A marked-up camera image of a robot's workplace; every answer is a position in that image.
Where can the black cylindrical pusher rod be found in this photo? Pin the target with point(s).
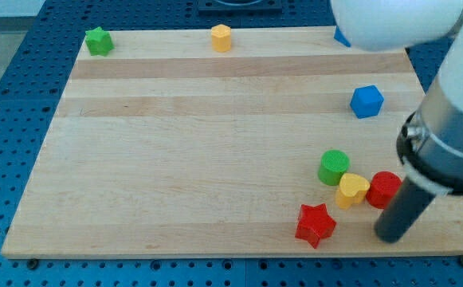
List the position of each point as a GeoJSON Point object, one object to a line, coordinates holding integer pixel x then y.
{"type": "Point", "coordinates": [402, 211]}

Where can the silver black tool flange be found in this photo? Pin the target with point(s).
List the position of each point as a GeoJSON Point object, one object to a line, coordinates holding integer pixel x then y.
{"type": "Point", "coordinates": [430, 144]}

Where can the red star block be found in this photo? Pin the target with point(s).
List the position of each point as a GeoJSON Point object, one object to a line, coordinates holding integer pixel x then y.
{"type": "Point", "coordinates": [314, 224]}

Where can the blue block behind arm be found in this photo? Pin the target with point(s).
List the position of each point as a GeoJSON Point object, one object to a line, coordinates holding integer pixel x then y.
{"type": "Point", "coordinates": [338, 36]}

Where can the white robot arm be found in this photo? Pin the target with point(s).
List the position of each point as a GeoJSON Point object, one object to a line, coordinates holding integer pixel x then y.
{"type": "Point", "coordinates": [383, 25]}

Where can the green star block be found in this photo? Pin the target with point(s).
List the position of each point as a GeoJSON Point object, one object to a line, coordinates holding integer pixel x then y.
{"type": "Point", "coordinates": [98, 41]}

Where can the red cylinder block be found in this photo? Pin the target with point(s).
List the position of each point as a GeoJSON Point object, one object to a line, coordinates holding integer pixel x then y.
{"type": "Point", "coordinates": [383, 188]}

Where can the yellow heart block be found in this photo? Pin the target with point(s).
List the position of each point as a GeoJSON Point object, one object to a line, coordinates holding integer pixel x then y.
{"type": "Point", "coordinates": [352, 190]}

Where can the green cylinder block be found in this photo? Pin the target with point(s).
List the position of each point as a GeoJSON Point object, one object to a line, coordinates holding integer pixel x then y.
{"type": "Point", "coordinates": [333, 164]}

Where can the blue cube block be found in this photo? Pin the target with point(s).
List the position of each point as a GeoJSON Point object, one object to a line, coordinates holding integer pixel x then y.
{"type": "Point", "coordinates": [366, 101]}

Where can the wooden board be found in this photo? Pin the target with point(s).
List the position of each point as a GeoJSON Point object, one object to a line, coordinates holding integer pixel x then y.
{"type": "Point", "coordinates": [166, 148]}

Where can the yellow hexagon block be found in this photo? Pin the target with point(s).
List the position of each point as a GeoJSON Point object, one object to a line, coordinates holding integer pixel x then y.
{"type": "Point", "coordinates": [221, 38]}

